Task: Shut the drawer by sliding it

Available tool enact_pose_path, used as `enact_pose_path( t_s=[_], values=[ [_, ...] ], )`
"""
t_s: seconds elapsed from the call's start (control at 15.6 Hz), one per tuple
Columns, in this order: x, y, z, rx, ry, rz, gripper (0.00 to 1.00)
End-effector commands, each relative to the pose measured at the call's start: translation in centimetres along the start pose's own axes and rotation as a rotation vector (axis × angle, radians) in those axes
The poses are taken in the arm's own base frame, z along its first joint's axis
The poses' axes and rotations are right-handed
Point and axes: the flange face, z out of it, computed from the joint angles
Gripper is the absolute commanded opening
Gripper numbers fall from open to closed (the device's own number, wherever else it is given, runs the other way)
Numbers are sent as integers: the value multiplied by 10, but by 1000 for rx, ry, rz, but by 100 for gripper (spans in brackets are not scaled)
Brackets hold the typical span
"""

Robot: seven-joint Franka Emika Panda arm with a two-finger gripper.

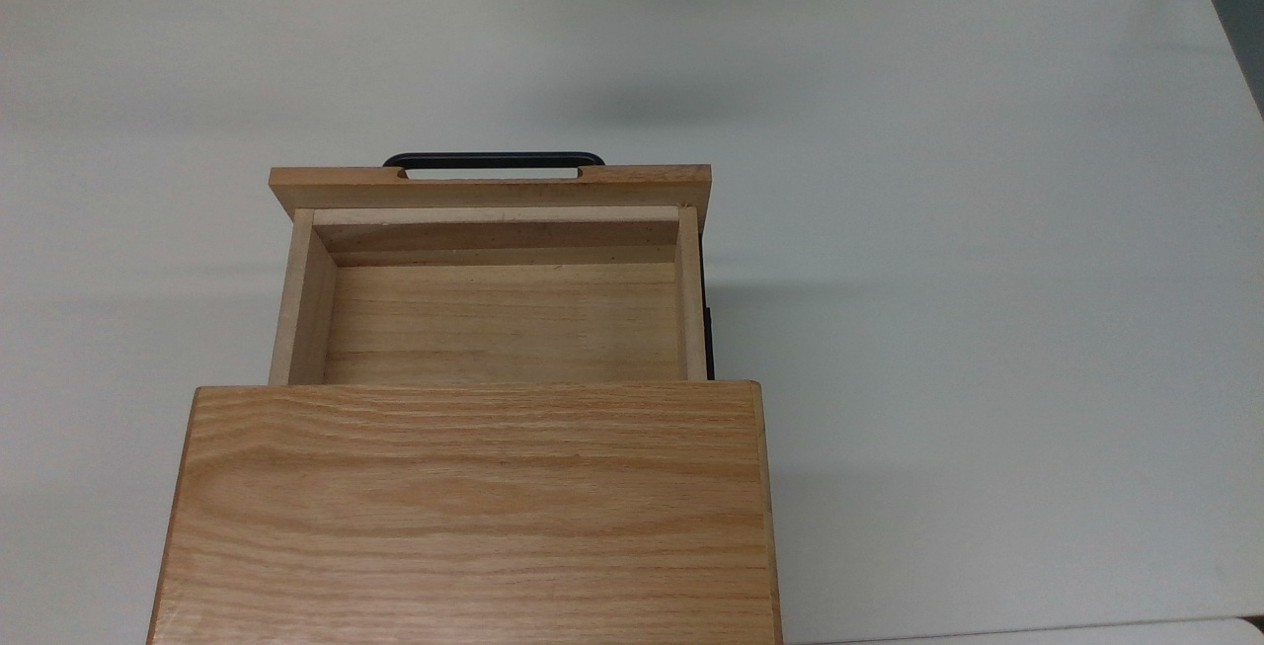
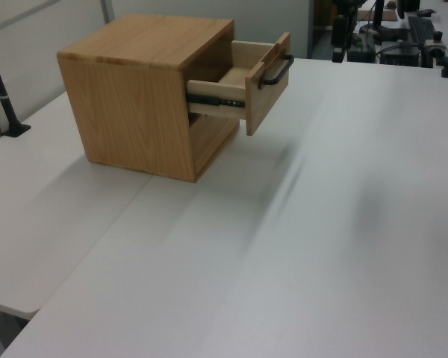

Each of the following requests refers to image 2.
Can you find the wooden drawer with black handle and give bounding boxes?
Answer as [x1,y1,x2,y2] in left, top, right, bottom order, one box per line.
[185,31,294,136]

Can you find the black equipment case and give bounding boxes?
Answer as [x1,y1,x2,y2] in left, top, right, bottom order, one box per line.
[379,40,435,69]

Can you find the wooden two-drawer cabinet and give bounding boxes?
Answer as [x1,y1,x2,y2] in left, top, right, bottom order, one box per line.
[56,13,241,183]

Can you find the black monitor stand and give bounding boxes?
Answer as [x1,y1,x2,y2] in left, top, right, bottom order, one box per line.
[357,0,411,43]

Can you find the emergency stop button box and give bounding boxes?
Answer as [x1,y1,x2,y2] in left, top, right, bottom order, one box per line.
[423,31,448,57]

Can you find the black box with green light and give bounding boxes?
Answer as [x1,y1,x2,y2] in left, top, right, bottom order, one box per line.
[347,31,375,63]

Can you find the black keyboard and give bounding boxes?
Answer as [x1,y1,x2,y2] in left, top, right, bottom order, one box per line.
[408,16,437,43]

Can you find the brown board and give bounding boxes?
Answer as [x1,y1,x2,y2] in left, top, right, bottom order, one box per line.
[358,9,399,22]

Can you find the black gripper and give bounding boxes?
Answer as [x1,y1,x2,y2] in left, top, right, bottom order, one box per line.
[331,14,356,63]

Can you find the black pole with flat base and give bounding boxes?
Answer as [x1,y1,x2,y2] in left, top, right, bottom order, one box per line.
[0,31,32,138]

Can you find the grey partition post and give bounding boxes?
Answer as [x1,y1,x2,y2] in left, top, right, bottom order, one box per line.
[99,0,116,24]

